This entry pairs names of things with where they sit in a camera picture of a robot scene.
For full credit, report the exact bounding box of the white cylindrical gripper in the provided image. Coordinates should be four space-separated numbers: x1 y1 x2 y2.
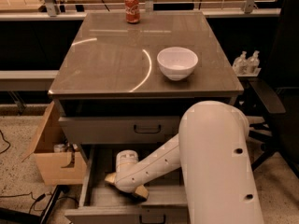
105 150 149 200

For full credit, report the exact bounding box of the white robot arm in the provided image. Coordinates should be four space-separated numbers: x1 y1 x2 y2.
105 101 264 224

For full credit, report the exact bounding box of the open grey middle drawer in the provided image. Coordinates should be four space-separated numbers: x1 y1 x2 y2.
65 145 191 224

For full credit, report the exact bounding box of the closed grey top drawer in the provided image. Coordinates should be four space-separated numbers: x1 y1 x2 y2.
59 116 180 145

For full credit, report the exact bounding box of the grey metal drawer cabinet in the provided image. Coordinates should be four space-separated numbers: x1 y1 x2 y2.
47 10 245 224

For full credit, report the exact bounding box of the white jar in box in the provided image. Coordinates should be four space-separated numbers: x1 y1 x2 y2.
53 144 65 153

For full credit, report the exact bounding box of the brown cardboard box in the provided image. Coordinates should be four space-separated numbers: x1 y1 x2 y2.
23 103 87 186

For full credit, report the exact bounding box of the black metal floor stand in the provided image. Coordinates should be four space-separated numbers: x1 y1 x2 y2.
0 184 70 224

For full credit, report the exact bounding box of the white ceramic bowl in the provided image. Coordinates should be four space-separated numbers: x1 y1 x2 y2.
157 47 199 81

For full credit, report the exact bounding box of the right clear sanitizer bottle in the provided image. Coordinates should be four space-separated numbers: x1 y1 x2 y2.
246 50 260 74

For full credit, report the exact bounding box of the black office chair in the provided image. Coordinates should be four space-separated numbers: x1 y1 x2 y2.
241 0 299 176

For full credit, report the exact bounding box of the red coca-cola can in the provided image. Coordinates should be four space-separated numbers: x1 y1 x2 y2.
124 0 140 23

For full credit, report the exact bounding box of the black floor cable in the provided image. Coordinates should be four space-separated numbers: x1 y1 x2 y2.
0 129 79 215

